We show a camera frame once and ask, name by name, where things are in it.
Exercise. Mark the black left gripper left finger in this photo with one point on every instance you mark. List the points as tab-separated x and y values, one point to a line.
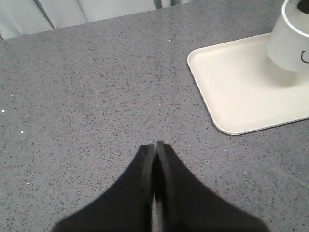
125	207

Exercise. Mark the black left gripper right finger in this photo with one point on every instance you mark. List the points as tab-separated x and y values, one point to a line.
186	205

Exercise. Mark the white smiley mug black handle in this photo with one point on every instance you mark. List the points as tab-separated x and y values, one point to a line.
288	46

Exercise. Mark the cream rectangular plastic tray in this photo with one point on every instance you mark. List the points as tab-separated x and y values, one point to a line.
244	90

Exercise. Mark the grey pleated curtain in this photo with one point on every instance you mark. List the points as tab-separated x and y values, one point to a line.
24	17

